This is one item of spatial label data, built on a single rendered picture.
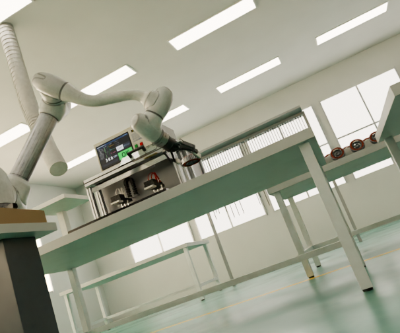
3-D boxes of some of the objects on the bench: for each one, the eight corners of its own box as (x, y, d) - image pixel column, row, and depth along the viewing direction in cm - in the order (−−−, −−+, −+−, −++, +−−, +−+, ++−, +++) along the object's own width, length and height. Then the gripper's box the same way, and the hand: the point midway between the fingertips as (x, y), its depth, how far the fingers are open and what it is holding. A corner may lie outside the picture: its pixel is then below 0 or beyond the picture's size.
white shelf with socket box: (79, 252, 299) (63, 193, 310) (39, 268, 309) (26, 211, 320) (106, 248, 331) (90, 195, 342) (69, 263, 341) (55, 212, 352)
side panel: (201, 195, 257) (185, 148, 264) (197, 197, 257) (181, 150, 265) (215, 197, 283) (199, 155, 290) (211, 199, 283) (196, 156, 291)
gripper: (148, 156, 220) (177, 175, 233) (179, 135, 208) (208, 156, 221) (149, 145, 225) (177, 164, 238) (180, 125, 213) (208, 147, 226)
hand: (190, 159), depth 228 cm, fingers closed on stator, 11 cm apart
